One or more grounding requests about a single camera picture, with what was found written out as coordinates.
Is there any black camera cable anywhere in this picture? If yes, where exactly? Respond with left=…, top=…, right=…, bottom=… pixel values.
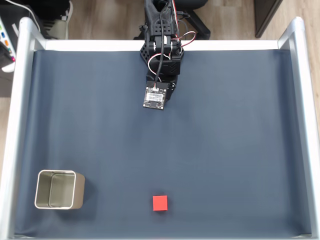
left=153, top=0, right=170, bottom=91

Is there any black office chair base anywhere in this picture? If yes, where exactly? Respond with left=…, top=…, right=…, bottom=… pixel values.
left=172, top=0, right=212, bottom=41

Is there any square metal container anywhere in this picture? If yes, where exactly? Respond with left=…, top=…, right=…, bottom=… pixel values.
left=34, top=169, right=86, bottom=210

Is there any dark blue table mat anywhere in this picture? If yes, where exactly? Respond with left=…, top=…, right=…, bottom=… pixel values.
left=13, top=48, right=315, bottom=238

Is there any white red servo cable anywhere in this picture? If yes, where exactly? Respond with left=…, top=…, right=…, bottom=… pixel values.
left=174, top=30, right=199, bottom=49
left=147, top=52, right=165, bottom=75

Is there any red cube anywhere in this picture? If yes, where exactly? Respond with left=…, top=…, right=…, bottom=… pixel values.
left=152, top=195, right=169, bottom=212

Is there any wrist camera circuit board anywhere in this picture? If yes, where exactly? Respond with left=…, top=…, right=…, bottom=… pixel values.
left=142, top=80, right=167, bottom=112

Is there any dark cabinet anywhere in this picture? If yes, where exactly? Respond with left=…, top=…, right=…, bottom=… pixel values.
left=254, top=0, right=285, bottom=39

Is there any white device with coloured buttons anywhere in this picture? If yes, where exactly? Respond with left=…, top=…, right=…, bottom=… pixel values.
left=0, top=16, right=19, bottom=74

